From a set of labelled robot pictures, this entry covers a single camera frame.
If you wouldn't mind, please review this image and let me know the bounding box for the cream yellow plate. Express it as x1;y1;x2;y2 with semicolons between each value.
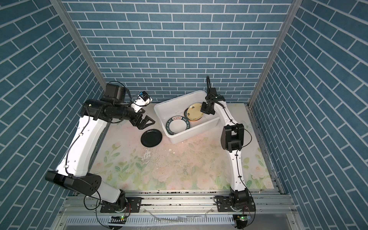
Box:
188;103;204;121

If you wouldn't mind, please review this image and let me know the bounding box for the black round plate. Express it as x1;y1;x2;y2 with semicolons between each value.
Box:
140;129;163;148

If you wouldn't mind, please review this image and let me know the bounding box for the green rim plate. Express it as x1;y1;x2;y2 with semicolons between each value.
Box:
165;116;190;135

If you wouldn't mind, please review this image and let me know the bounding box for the green patterned small plate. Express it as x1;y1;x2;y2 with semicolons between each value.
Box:
184;108;189;120

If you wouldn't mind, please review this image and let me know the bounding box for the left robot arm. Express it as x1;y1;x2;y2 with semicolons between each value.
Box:
45;81;155;210

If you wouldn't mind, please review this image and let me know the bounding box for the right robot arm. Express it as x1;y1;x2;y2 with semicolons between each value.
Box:
201;88;255;212

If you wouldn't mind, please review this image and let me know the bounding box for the white plastic bin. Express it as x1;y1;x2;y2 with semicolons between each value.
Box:
154;91;219;144

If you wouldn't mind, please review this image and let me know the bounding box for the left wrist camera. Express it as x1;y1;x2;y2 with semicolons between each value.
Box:
130;91;152;113

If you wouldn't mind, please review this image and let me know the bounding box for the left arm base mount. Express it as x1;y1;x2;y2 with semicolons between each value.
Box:
100;197;142;213

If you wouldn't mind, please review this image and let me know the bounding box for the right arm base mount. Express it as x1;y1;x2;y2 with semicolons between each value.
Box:
212;195;256;212

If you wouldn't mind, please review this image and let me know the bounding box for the aluminium rail frame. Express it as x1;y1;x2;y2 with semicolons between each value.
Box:
51;192;303;230

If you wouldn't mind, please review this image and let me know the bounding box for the right aluminium corner post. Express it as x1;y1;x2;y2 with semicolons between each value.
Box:
248;0;302;108

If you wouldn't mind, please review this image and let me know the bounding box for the aluminium corner post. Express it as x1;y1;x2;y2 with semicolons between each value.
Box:
248;0;302;108
50;0;106;90

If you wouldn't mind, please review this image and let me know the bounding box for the left aluminium corner post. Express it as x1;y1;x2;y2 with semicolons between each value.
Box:
50;0;106;90

